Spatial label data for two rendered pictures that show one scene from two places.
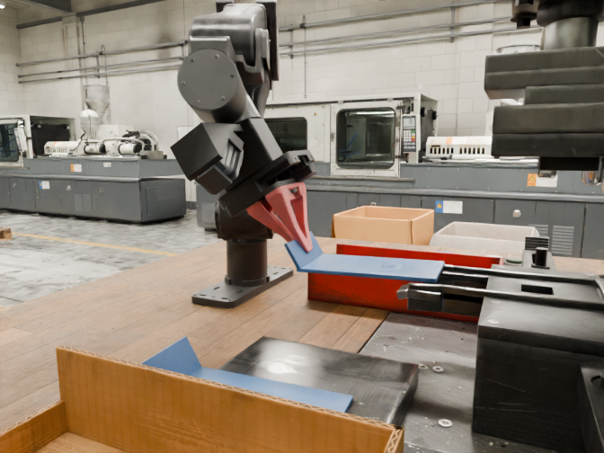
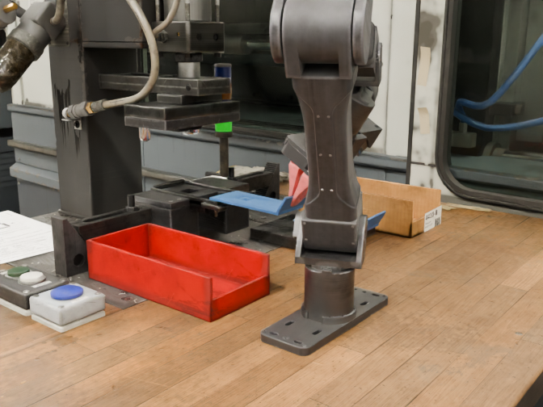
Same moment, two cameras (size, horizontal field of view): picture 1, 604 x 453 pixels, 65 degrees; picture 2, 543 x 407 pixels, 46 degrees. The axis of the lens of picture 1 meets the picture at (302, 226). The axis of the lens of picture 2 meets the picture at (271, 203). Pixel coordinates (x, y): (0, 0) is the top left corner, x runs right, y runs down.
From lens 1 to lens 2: 1.47 m
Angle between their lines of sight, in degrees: 153
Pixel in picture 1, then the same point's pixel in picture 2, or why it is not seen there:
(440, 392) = (243, 236)
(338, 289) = (244, 273)
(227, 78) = not seen: hidden behind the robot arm
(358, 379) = (285, 225)
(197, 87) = not seen: hidden behind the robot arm
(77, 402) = (403, 220)
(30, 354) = (477, 269)
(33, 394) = (444, 251)
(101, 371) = (392, 202)
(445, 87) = not seen: outside the picture
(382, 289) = (213, 259)
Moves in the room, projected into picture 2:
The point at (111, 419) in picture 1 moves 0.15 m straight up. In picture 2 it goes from (388, 219) to (392, 138)
